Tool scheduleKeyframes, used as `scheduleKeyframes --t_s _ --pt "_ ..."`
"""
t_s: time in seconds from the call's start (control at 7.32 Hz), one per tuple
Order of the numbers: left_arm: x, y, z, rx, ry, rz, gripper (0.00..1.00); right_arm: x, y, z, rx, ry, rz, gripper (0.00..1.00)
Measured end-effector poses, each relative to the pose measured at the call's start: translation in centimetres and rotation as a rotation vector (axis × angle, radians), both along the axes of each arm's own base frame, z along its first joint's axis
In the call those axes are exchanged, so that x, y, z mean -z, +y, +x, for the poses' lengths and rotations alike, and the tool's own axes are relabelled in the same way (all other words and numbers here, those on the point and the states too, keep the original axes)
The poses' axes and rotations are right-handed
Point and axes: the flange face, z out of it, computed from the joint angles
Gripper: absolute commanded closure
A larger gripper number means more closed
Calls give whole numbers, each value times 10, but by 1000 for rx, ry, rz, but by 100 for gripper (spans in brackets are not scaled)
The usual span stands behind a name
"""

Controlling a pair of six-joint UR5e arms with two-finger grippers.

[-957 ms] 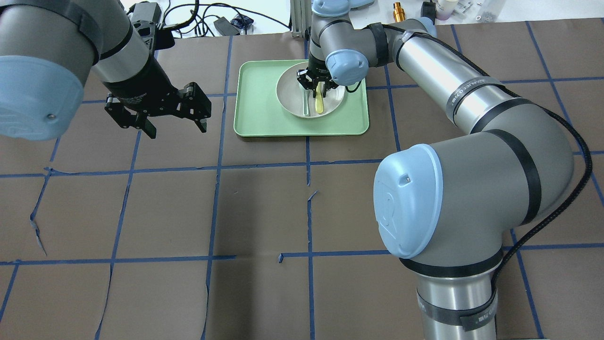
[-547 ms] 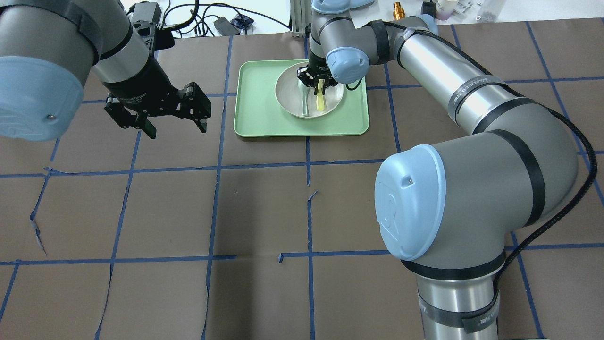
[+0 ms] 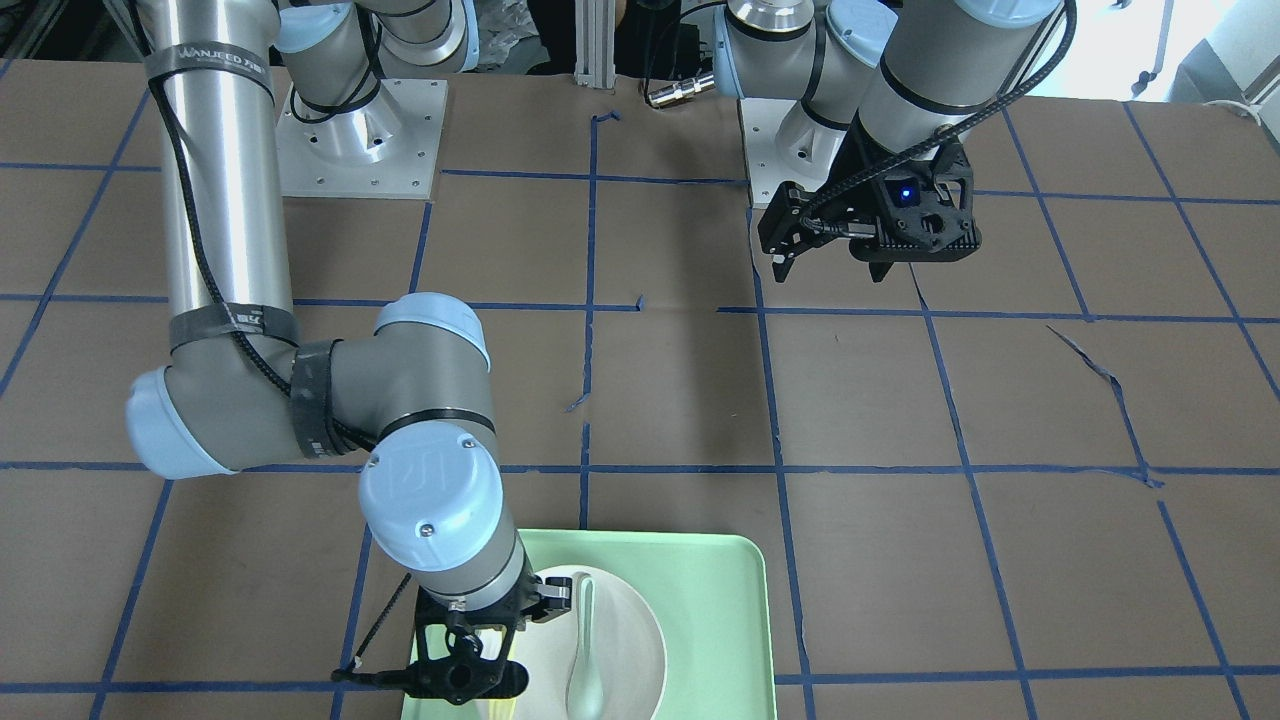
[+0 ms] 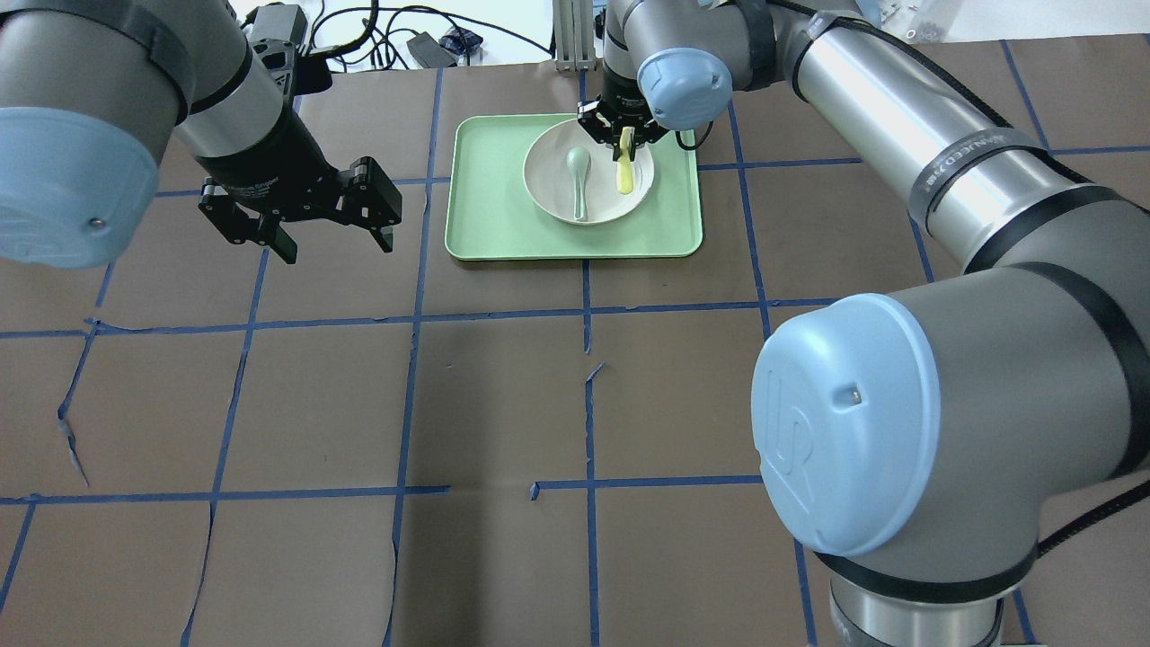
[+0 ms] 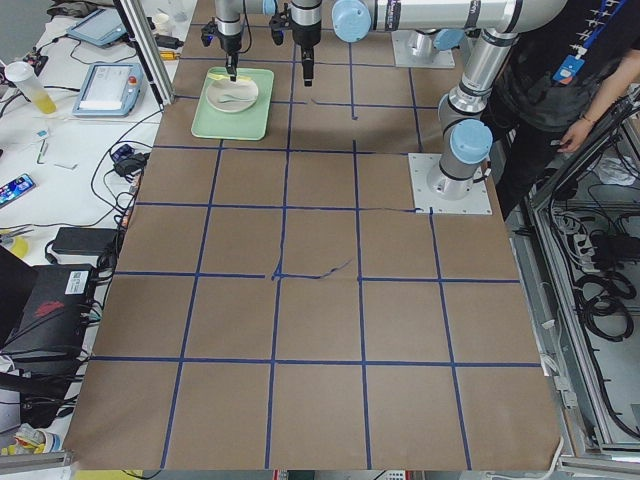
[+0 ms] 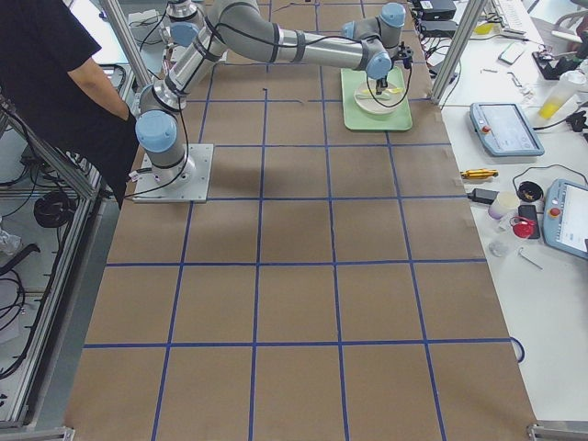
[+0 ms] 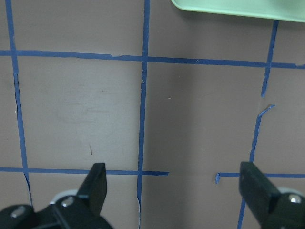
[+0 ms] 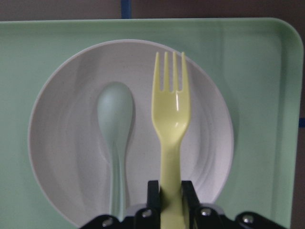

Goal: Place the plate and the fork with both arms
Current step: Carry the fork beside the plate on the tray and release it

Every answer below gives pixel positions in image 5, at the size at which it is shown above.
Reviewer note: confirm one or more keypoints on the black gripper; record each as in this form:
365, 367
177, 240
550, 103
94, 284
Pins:
230, 41
305, 35

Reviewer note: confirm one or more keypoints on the white round plate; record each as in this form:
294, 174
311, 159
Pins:
242, 89

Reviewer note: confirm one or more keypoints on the yellow plastic fork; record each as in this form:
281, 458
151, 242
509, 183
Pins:
220, 77

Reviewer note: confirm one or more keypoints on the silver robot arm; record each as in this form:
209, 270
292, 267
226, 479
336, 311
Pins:
371, 98
230, 26

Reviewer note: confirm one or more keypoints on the grey-green plastic spoon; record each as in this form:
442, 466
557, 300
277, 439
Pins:
232, 98

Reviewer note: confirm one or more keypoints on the light green tray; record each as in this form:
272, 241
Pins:
249, 124

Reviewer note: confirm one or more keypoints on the white paper cup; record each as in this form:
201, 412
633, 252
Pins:
162, 24

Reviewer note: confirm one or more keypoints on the near blue teach pendant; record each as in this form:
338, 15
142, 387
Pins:
109, 90

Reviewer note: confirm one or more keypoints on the blue teach pendant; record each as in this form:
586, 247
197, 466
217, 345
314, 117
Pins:
101, 28
109, 90

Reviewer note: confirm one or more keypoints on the far blue teach pendant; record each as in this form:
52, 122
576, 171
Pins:
101, 28

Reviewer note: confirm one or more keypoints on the bottle with yellow liquid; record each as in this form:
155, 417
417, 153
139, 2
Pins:
23, 76

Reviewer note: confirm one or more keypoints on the black power adapter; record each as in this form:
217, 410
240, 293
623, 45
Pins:
83, 241

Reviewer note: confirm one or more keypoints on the smartphone on side table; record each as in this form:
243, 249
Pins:
15, 189

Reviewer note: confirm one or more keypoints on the person in black clothes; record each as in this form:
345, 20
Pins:
558, 82

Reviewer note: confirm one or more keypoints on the black computer case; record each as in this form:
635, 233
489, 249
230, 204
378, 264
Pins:
42, 324

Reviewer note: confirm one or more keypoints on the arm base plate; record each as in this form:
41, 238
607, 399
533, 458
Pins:
425, 48
436, 193

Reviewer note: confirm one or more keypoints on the aluminium frame post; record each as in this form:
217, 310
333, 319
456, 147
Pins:
137, 26

